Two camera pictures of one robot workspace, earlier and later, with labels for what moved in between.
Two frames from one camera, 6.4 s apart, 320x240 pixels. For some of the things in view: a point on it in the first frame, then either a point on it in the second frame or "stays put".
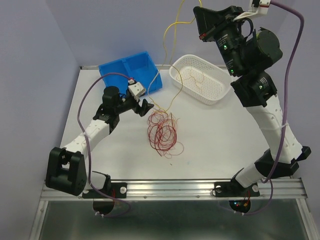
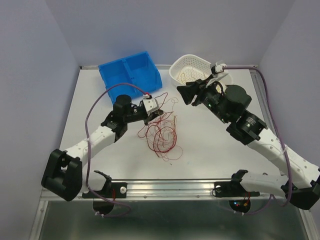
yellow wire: (175, 22) to (182, 78)
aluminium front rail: (185, 189) stays put
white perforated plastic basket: (202, 80) stays put
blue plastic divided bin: (139, 67) stays put
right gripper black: (208, 18) to (200, 87)
